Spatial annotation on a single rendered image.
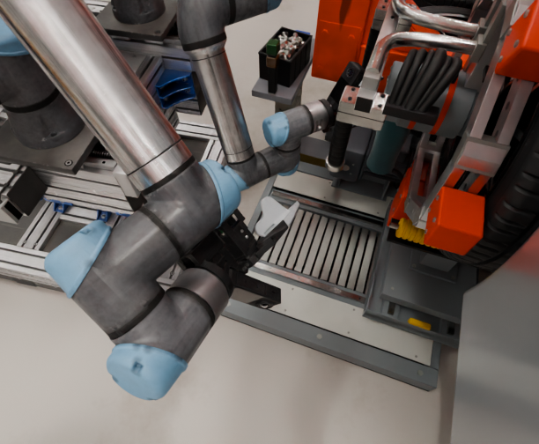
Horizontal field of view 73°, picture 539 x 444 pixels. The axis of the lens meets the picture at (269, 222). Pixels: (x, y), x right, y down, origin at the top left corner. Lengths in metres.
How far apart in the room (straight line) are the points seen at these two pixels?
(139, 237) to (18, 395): 1.30
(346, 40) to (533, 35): 0.85
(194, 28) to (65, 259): 0.55
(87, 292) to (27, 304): 1.36
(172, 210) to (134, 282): 0.09
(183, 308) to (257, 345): 1.01
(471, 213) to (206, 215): 0.46
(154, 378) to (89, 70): 0.31
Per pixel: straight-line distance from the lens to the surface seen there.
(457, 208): 0.70
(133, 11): 1.24
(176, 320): 0.43
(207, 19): 0.82
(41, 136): 0.92
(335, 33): 1.39
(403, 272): 1.37
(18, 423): 1.64
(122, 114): 0.41
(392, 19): 0.91
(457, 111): 0.88
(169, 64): 1.28
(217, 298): 0.47
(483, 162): 0.69
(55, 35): 0.43
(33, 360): 1.67
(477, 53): 0.83
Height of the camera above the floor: 1.40
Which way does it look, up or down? 58 degrees down
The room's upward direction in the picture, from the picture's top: straight up
